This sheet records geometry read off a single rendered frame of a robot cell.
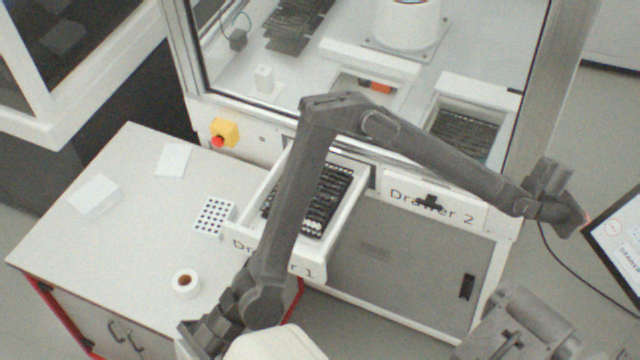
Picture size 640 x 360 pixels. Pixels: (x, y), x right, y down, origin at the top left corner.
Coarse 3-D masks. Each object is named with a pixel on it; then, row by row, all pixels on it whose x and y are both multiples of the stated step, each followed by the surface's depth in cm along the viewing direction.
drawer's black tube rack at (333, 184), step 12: (324, 168) 182; (324, 180) 181; (336, 180) 178; (348, 180) 178; (324, 192) 175; (336, 192) 175; (312, 204) 173; (324, 204) 173; (336, 204) 176; (264, 216) 175; (312, 216) 170; (324, 216) 172; (324, 228) 171
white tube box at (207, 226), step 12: (204, 204) 187; (216, 204) 187; (228, 204) 187; (204, 216) 185; (216, 216) 184; (228, 216) 184; (192, 228) 182; (204, 228) 183; (216, 228) 182; (216, 240) 182
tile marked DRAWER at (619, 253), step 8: (616, 248) 150; (624, 248) 149; (632, 248) 147; (616, 256) 150; (624, 256) 148; (632, 256) 147; (624, 264) 148; (632, 264) 147; (632, 272) 146; (632, 280) 146
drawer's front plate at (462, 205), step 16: (384, 176) 176; (400, 176) 174; (384, 192) 181; (400, 192) 178; (416, 192) 175; (432, 192) 171; (448, 192) 170; (416, 208) 180; (448, 208) 174; (464, 208) 171; (480, 208) 168; (464, 224) 176; (480, 224) 173
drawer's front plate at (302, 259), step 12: (228, 228) 166; (240, 228) 165; (228, 240) 172; (240, 240) 168; (252, 240) 165; (300, 252) 160; (300, 264) 163; (312, 264) 161; (324, 264) 160; (312, 276) 165; (324, 276) 164
